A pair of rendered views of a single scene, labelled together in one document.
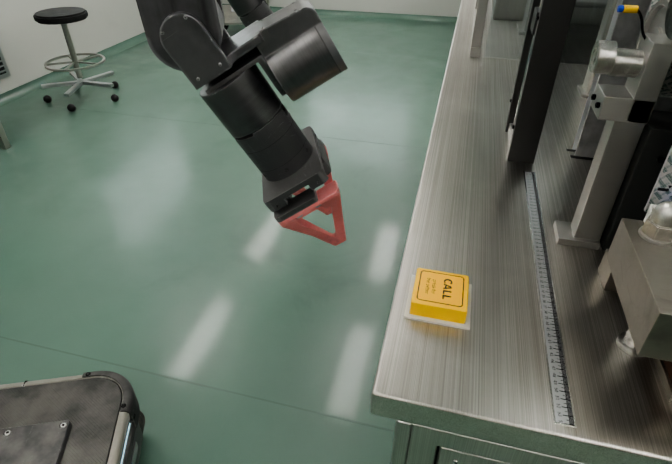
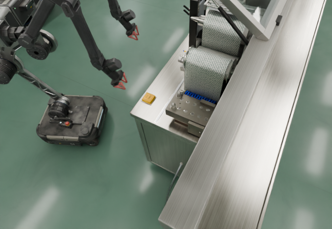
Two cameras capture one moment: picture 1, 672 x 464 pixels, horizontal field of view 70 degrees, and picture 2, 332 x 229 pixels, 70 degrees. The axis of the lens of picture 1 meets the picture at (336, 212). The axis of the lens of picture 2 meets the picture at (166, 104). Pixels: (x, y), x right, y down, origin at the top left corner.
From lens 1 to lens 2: 1.14 m
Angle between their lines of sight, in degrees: 24
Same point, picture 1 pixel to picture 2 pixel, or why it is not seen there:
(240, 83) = (105, 69)
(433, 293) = (146, 97)
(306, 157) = (117, 77)
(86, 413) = (93, 105)
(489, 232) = (168, 85)
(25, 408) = (79, 101)
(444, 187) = (167, 71)
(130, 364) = (105, 94)
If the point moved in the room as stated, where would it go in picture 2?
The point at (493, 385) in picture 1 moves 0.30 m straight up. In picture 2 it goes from (148, 115) to (142, 86)
